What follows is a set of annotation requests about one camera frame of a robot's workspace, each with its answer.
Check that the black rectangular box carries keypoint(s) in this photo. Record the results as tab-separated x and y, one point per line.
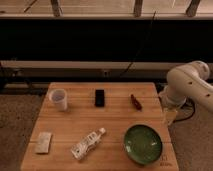
99	98

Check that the green ceramic bowl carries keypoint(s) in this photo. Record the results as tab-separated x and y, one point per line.
142	144

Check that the red small object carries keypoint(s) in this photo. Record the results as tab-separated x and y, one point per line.
136	103

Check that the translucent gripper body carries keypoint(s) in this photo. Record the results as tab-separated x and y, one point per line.
170	115

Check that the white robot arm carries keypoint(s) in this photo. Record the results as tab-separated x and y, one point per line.
183	82

